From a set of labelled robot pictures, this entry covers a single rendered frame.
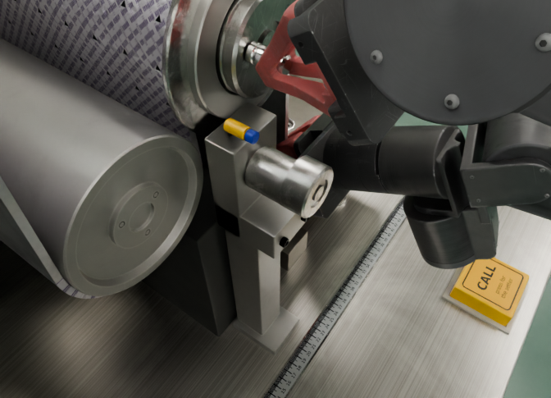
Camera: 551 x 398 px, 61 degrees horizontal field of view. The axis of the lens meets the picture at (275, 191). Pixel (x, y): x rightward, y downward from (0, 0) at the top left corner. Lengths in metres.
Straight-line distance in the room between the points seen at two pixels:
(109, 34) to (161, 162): 0.09
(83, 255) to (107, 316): 0.31
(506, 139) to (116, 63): 0.27
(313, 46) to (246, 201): 0.19
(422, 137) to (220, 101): 0.15
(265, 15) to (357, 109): 0.12
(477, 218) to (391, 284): 0.24
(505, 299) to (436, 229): 0.24
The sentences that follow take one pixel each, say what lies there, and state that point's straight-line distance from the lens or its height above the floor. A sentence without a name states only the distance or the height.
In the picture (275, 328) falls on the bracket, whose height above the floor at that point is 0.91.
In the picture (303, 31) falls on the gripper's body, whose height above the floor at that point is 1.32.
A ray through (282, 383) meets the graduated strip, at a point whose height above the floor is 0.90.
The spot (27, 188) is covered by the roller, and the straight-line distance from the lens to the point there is 0.31.
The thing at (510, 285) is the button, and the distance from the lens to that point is 0.64.
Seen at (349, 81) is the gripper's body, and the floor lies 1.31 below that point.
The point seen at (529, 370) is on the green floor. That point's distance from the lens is 1.69.
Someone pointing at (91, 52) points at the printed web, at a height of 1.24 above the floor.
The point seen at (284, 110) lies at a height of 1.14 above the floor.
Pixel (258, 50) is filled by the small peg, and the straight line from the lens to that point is 0.30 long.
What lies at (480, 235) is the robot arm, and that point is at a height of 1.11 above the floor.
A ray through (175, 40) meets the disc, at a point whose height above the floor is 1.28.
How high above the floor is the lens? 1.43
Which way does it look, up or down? 50 degrees down
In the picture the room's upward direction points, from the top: straight up
